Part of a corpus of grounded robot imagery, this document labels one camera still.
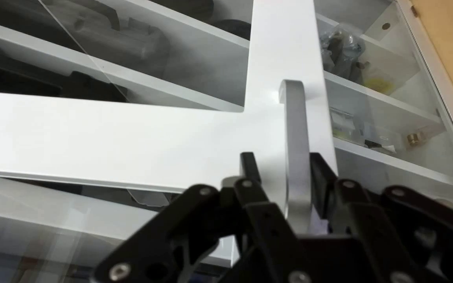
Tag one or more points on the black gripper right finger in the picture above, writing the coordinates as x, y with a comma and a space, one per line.
372, 226

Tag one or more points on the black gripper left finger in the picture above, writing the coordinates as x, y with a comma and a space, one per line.
204, 221

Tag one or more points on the white shelf cabinet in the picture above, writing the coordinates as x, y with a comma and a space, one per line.
404, 111

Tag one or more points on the small tan block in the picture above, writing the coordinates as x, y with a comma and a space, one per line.
413, 139

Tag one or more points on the clear small parts bag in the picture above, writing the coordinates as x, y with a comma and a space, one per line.
344, 123

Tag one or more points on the black bag of parts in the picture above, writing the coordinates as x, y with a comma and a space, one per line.
344, 53

